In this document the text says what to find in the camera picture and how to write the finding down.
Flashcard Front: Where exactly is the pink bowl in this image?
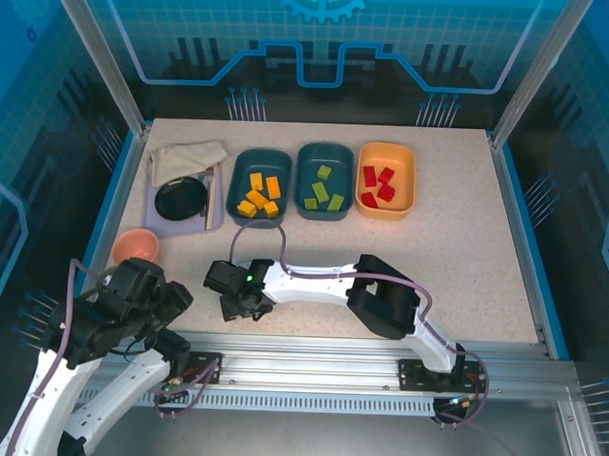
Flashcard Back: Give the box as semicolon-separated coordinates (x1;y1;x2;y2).
110;226;161;269

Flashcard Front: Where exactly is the small circuit board with LED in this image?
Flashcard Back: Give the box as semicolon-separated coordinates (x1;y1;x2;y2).
445;392;480;413
160;380;190;400

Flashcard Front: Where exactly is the purple tray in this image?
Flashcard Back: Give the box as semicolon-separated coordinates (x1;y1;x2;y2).
142;159;226;241

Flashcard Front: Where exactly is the black plate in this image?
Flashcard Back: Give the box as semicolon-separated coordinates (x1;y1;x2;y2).
153;175;210;225

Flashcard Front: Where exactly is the teal plastic container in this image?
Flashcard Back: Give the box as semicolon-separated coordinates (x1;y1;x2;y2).
224;146;294;231
291;141;356;225

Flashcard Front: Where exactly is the beige cloth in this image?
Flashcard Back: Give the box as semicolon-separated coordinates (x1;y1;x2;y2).
148;137;230;189

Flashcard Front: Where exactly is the orange plastic container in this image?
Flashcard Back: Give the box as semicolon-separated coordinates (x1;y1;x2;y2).
353;141;419;223

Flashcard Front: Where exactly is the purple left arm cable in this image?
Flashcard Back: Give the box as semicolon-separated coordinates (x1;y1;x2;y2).
3;256;224;456

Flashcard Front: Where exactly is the aluminum mounting rail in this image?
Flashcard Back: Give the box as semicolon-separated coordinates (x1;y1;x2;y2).
43;326;582;405

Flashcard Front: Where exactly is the slotted grey cable duct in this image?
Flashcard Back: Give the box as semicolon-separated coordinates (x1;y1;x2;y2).
77;385;438;419

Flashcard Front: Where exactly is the blue table side rail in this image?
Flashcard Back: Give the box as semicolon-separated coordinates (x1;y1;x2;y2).
492;142;579;361
54;123;144;346

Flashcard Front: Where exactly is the aluminum frame post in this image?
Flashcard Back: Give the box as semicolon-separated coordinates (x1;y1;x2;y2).
43;0;156;137
489;0;592;152

